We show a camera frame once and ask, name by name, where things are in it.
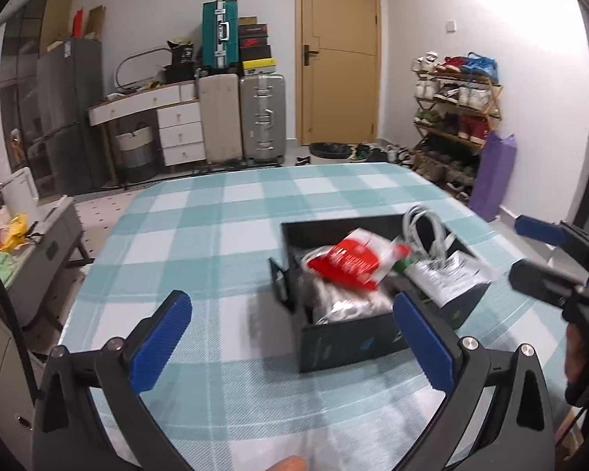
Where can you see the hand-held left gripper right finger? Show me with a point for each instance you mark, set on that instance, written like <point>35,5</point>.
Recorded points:
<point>424,348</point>

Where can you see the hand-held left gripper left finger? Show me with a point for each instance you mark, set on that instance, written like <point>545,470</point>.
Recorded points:
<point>159,348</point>

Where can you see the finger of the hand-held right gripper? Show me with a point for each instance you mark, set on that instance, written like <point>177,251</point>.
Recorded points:
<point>540,282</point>
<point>540,229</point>

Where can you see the white printed packet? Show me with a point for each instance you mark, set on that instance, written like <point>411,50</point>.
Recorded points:
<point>451,274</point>

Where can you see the black cardboard box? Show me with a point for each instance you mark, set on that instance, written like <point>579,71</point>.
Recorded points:
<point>343,343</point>

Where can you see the red and white packet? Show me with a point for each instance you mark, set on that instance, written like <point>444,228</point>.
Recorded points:
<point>353,262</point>

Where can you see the person's right hand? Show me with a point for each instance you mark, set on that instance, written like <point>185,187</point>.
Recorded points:
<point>576,353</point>

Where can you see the person's left hand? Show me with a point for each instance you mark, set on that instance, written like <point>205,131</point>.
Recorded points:
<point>284,465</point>

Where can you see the purple fabric bag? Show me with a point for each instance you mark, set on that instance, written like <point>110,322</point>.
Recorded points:
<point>493,176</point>

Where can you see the teal checked tablecloth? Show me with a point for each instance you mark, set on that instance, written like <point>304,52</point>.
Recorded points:
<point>201,235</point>

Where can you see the wooden shoe rack with shoes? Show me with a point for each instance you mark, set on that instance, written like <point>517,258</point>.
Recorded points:
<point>451,122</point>

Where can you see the grey cabinet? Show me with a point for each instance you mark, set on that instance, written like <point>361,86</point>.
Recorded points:
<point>54,255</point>

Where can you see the pile of shoes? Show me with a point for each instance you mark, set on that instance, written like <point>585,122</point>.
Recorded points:
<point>380,153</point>

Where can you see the yellow plastic bag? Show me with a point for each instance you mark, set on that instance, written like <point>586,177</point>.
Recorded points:
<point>12,230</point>

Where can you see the woven laundry basket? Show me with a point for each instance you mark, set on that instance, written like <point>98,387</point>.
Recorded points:
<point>135,152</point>

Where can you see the white desk with drawers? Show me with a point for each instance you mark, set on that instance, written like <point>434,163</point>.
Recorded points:
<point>176,122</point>

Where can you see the beige suitcase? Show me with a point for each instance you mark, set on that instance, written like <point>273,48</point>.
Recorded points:
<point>218,117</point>

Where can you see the tan wooden door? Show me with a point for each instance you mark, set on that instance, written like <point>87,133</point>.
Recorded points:
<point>338,83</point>

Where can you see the silver suitcase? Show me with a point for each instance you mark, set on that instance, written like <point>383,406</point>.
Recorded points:
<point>262,117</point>

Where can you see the grey refrigerator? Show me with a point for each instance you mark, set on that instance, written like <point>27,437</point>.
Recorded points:
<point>71,108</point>

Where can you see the black shopping bag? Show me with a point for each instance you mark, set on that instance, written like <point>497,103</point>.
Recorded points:
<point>181,59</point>

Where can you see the dark glass wardrobe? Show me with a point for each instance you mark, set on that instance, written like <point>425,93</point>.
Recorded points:
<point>22,83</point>

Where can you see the stack of shoe boxes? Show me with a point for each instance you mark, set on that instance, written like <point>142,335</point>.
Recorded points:
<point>255,46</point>

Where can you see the teal suitcase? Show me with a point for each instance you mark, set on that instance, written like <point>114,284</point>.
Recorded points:
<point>213,34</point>

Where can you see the brown cardboard box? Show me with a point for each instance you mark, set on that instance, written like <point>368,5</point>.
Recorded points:
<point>95,22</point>

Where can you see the red box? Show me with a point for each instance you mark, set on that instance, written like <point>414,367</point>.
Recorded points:
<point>79,22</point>

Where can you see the tall flat cardboard box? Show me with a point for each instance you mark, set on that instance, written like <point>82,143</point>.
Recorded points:
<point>56,14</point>

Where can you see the curved chrome frame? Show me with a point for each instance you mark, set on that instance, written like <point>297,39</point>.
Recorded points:
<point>132,56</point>

